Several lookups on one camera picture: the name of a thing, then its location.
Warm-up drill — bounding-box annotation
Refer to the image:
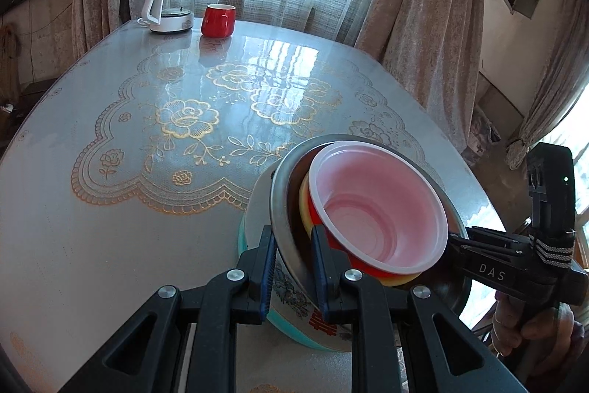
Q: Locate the floral fabric bag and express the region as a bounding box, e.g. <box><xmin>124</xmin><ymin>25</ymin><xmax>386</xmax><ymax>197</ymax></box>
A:
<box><xmin>462</xmin><ymin>112</ymin><xmax>495</xmax><ymax>166</ymax></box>

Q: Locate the side window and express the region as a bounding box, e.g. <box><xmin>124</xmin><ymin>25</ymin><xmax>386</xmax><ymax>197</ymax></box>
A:
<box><xmin>547</xmin><ymin>108</ymin><xmax>589</xmax><ymax>214</ymax></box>

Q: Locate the yellow plastic bowl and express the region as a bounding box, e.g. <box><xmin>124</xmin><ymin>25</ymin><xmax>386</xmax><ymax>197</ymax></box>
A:
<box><xmin>298</xmin><ymin>172</ymin><xmax>419</xmax><ymax>288</ymax></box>

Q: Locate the stainless steel bowl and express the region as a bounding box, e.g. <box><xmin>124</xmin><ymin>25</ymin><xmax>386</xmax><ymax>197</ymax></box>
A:
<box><xmin>270</xmin><ymin>134</ymin><xmax>470</xmax><ymax>315</ymax></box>

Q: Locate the person's right forearm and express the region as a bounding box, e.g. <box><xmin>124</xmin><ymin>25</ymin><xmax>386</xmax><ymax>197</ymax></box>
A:
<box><xmin>506</xmin><ymin>329</ymin><xmax>589</xmax><ymax>393</ymax></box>

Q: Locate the person's right hand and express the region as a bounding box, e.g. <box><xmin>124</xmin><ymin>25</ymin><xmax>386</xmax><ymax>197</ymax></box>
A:
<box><xmin>491</xmin><ymin>292</ymin><xmax>575</xmax><ymax>358</ymax></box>

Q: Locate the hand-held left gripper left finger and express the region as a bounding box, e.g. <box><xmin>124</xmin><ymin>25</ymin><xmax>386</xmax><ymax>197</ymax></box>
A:
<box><xmin>60</xmin><ymin>225</ymin><xmax>278</xmax><ymax>393</ymax></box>

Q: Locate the red mug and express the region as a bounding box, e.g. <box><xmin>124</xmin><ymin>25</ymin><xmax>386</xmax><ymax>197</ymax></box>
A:
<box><xmin>201</xmin><ymin>4</ymin><xmax>237</xmax><ymax>38</ymax></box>

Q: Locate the coiled brown rope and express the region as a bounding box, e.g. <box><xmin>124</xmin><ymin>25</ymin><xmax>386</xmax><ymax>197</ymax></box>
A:
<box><xmin>0</xmin><ymin>25</ymin><xmax>21</xmax><ymax>99</ymax></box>

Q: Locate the red plastic bowl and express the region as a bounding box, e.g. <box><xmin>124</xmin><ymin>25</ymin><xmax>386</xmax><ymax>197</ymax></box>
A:
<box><xmin>307</xmin><ymin>141</ymin><xmax>449</xmax><ymax>278</ymax></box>

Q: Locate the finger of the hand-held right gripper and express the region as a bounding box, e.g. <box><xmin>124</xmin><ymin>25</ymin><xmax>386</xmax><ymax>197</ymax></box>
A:
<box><xmin>466</xmin><ymin>227</ymin><xmax>533</xmax><ymax>247</ymax></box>
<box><xmin>448</xmin><ymin>233</ymin><xmax>533</xmax><ymax>266</ymax></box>

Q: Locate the white glass electric kettle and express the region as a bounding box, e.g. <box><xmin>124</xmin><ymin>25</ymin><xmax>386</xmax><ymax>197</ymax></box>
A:
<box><xmin>140</xmin><ymin>0</ymin><xmax>200</xmax><ymax>35</ymax></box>

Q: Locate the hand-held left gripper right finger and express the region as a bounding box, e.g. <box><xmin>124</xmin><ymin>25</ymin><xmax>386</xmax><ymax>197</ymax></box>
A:
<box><xmin>310</xmin><ymin>225</ymin><xmax>530</xmax><ymax>393</ymax></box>

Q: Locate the beige tied-back curtain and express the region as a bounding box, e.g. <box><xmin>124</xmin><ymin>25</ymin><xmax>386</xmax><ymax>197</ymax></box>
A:
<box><xmin>504</xmin><ymin>0</ymin><xmax>589</xmax><ymax>170</ymax></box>

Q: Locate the white plate red floral print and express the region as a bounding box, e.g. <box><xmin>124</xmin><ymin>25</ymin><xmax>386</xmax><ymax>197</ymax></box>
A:
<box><xmin>241</xmin><ymin>169</ymin><xmax>357</xmax><ymax>343</ymax></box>

